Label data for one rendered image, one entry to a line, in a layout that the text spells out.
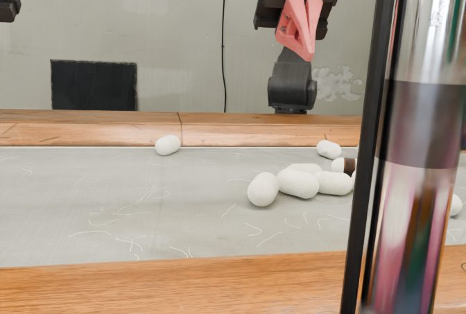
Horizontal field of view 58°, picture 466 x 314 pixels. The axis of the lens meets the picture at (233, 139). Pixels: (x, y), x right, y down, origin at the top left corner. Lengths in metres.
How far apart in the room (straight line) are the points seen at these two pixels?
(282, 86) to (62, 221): 0.55
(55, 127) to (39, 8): 1.97
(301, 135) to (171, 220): 0.28
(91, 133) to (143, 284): 0.34
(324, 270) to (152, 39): 2.22
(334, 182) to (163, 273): 0.20
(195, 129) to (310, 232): 0.26
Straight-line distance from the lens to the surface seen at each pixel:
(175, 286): 0.17
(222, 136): 0.50
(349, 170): 0.41
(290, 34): 0.57
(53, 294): 0.18
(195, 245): 0.26
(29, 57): 2.48
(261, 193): 0.31
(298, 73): 0.78
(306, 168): 0.37
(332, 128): 0.55
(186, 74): 2.38
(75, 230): 0.29
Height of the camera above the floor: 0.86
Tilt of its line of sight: 12 degrees down
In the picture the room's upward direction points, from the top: 3 degrees clockwise
